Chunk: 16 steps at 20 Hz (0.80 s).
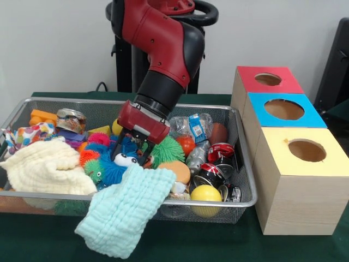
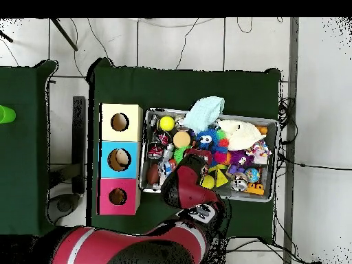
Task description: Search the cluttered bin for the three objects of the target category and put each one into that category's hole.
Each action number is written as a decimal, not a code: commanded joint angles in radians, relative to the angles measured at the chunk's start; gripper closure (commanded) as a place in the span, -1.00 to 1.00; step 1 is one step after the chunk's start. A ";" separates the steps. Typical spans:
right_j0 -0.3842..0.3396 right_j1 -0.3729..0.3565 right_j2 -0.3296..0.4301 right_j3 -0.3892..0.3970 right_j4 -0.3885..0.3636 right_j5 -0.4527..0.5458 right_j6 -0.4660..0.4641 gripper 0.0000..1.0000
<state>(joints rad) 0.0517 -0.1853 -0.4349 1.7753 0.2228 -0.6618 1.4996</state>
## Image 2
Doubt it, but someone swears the blue spiky ball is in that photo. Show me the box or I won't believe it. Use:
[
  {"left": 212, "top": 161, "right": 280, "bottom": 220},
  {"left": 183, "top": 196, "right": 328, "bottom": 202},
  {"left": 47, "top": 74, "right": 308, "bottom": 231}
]
[{"left": 195, "top": 131, "right": 221, "bottom": 152}]

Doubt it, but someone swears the pink spiky ball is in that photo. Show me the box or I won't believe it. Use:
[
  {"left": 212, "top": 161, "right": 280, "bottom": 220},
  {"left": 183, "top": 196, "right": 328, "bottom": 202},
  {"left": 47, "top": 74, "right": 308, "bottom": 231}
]
[{"left": 215, "top": 151, "right": 232, "bottom": 166}]

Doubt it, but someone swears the mint green cloth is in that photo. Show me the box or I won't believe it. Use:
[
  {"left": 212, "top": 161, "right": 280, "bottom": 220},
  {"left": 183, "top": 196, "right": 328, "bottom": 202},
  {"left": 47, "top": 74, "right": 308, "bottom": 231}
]
[{"left": 183, "top": 96, "right": 226, "bottom": 135}]

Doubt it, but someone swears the cream knitted cloth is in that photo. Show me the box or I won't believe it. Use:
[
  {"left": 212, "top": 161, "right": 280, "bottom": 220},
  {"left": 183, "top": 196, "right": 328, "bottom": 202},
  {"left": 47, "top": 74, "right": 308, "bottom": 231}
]
[{"left": 219, "top": 120, "right": 266, "bottom": 152}]

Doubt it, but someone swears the clear mesh bin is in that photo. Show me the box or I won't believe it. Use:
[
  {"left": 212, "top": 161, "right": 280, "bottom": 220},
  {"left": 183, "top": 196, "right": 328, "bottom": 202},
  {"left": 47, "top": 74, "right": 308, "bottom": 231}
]
[{"left": 139, "top": 108, "right": 278, "bottom": 203}]

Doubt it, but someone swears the wooden box with three holes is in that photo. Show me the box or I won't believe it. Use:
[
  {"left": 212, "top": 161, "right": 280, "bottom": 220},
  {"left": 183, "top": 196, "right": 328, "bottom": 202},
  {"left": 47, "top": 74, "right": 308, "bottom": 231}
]
[{"left": 98, "top": 102, "right": 144, "bottom": 216}]

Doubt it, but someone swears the orange foam disc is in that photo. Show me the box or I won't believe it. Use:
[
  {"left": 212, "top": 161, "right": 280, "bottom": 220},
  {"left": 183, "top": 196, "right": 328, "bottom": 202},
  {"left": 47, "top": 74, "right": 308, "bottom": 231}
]
[{"left": 173, "top": 131, "right": 192, "bottom": 149}]

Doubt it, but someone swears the yellow ball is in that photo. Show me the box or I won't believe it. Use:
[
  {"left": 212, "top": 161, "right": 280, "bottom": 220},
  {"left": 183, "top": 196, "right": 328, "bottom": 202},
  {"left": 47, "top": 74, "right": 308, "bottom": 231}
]
[
  {"left": 201, "top": 175, "right": 216, "bottom": 190},
  {"left": 159, "top": 115, "right": 176, "bottom": 132}
]

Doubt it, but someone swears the red soda can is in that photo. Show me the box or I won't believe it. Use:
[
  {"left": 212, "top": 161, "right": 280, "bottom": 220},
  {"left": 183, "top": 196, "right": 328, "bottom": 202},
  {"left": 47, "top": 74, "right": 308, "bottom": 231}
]
[{"left": 148, "top": 142, "right": 165, "bottom": 160}]

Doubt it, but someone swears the brown toy football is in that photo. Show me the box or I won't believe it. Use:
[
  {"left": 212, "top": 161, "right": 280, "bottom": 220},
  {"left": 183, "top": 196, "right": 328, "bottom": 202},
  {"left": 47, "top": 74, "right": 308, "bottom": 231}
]
[{"left": 146, "top": 164, "right": 162, "bottom": 186}]

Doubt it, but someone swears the colourful patterned cloth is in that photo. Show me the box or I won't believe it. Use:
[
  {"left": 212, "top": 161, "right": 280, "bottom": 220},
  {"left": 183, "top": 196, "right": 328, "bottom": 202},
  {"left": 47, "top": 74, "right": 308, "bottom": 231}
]
[{"left": 247, "top": 140, "right": 273, "bottom": 165}]

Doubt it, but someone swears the dark green table cloth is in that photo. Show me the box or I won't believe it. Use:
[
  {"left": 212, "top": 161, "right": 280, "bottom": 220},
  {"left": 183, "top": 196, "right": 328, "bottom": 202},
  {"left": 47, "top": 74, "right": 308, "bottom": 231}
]
[
  {"left": 87, "top": 57, "right": 283, "bottom": 243},
  {"left": 0, "top": 59, "right": 58, "bottom": 237}
]

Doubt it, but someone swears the black tripod leg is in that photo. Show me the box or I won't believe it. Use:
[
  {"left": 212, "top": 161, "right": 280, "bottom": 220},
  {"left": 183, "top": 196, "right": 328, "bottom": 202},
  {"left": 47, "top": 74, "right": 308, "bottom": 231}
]
[{"left": 46, "top": 17, "right": 78, "bottom": 53}]

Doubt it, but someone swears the green cup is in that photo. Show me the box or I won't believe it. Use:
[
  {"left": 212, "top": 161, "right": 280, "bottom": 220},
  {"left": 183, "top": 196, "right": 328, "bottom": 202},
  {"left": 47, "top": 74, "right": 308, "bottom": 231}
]
[{"left": 0, "top": 104, "right": 17, "bottom": 124}]

